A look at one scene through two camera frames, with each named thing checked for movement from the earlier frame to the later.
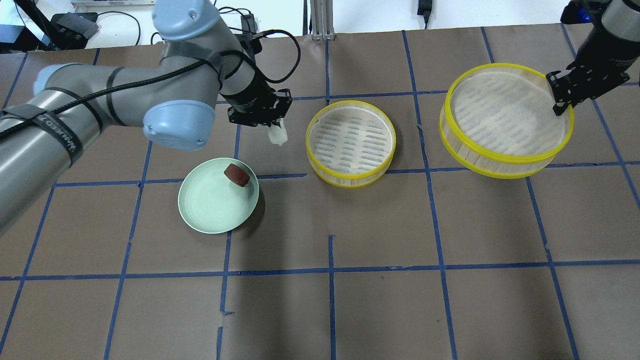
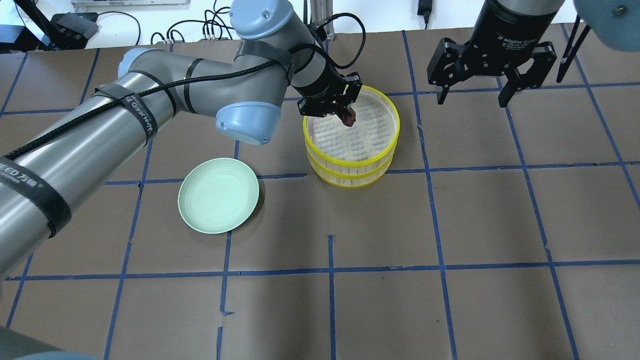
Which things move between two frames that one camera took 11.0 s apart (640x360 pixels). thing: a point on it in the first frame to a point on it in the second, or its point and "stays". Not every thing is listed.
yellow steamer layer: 497,120 to 364,146
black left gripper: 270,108 to 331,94
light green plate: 210,202 stays
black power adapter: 424,8 stays
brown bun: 237,174 to 349,118
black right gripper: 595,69 to 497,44
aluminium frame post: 322,20 stays
